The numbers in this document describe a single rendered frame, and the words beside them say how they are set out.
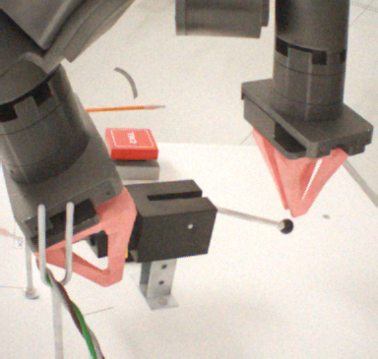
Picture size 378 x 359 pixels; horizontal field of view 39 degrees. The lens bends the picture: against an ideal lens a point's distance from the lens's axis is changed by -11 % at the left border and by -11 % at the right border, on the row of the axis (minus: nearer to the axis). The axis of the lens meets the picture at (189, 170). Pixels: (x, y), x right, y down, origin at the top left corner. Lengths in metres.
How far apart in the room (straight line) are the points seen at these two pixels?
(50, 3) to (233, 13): 0.19
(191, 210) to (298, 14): 0.16
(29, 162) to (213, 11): 0.15
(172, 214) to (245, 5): 0.15
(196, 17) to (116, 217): 0.14
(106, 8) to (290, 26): 0.19
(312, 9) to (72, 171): 0.19
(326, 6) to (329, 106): 0.08
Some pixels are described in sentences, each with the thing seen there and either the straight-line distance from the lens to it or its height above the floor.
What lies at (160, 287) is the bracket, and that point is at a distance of 0.45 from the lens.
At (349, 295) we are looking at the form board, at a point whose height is 0.96.
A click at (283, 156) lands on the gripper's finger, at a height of 1.12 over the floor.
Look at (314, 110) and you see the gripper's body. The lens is 0.41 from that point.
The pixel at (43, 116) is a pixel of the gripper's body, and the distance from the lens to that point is 0.30.
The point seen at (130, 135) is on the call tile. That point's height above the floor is 1.11.
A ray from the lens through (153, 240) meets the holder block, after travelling 0.40.
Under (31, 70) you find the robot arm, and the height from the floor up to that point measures 1.31.
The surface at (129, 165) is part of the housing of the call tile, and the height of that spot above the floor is 1.10.
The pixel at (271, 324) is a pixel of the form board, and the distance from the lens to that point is 0.46.
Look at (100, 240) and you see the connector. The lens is 0.39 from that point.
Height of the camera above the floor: 1.37
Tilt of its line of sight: 32 degrees down
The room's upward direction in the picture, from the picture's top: 47 degrees counter-clockwise
